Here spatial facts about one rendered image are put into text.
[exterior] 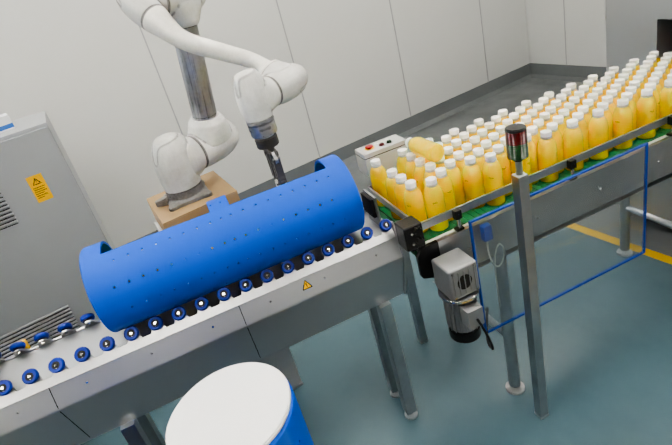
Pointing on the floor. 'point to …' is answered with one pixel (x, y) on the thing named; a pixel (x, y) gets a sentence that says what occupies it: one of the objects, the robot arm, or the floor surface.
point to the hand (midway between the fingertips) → (283, 189)
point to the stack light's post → (530, 290)
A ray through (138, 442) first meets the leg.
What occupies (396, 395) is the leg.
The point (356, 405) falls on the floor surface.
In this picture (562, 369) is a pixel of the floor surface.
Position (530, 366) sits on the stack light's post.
